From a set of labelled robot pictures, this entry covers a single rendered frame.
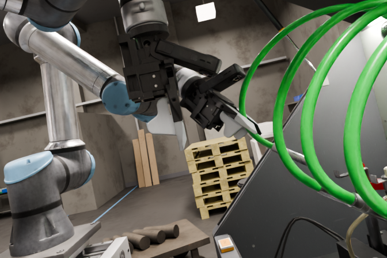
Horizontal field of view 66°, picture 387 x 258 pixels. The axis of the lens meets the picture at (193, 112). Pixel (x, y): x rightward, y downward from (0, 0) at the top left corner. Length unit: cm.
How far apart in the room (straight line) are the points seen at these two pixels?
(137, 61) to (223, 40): 831
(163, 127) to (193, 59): 12
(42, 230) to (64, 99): 36
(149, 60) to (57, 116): 51
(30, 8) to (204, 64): 31
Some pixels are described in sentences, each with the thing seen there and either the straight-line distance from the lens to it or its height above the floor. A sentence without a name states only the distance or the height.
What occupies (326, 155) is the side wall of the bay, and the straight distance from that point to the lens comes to 93.
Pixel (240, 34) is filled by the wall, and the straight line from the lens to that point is 887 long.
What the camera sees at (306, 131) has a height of 122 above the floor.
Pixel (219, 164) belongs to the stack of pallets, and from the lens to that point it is 416.
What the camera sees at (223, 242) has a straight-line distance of 79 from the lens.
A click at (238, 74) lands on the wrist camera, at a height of 134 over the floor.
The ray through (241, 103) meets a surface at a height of 128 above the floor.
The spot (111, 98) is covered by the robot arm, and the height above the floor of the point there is 135.
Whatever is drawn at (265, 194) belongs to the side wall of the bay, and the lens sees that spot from 88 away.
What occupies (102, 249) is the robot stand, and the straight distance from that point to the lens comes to 92.
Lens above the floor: 125
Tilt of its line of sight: 3 degrees up
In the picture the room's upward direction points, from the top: 12 degrees counter-clockwise
